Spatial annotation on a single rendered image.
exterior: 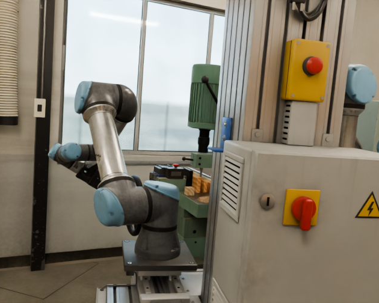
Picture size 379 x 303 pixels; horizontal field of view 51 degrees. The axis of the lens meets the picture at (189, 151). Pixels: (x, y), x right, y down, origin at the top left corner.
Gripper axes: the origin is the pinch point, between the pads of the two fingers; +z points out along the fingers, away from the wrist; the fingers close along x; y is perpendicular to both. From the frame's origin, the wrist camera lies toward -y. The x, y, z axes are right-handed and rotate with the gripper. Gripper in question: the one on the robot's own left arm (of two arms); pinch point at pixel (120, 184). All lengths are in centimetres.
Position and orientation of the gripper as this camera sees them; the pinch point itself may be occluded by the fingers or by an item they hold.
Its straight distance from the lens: 193.2
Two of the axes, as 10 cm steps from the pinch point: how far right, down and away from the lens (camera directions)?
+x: 3.9, 1.1, -9.1
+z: 7.5, 5.3, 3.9
